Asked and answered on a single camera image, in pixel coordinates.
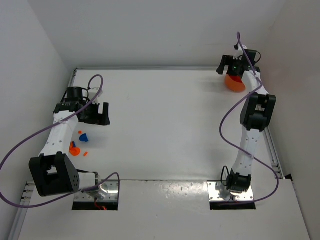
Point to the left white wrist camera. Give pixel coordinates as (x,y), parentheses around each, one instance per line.
(93,91)

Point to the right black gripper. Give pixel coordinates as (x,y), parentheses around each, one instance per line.
(230,65)

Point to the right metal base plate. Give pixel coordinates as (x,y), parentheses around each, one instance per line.
(217,193)

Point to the orange round divided container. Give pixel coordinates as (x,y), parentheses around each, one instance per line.
(234,83)

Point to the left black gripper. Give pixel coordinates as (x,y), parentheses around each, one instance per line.
(92,114)

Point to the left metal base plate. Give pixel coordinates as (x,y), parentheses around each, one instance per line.
(104,193)

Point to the metal base plate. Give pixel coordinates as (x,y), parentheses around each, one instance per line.
(104,193)
(217,193)

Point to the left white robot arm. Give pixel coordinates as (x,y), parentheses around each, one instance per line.
(52,171)

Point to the blue lego piece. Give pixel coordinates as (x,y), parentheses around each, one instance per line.
(84,138)

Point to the orange round lego piece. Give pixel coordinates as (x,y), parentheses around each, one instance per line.
(74,151)

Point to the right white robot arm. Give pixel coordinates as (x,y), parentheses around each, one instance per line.
(255,116)

